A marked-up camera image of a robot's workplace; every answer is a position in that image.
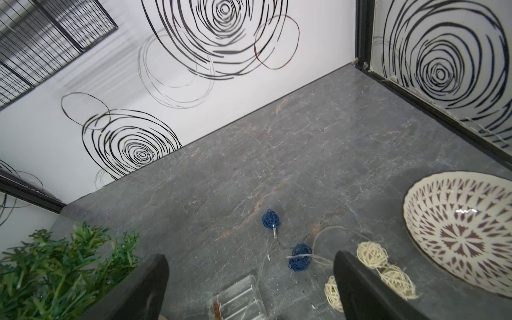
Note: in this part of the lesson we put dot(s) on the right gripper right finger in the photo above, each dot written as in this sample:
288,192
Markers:
364,296

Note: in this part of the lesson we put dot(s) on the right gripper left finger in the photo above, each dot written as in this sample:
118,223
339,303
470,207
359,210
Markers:
139,296

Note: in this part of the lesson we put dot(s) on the rattan ball string lights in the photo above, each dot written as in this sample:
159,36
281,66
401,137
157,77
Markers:
369,253

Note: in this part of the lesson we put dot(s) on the small green christmas tree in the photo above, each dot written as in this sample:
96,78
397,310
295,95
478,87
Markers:
48,278

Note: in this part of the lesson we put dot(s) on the clear battery box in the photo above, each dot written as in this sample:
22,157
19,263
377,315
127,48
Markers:
242,300

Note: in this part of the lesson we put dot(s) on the white perforated cup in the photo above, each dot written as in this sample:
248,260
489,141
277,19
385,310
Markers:
461,221

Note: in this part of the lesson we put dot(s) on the black wire basket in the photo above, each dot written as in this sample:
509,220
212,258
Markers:
40,38

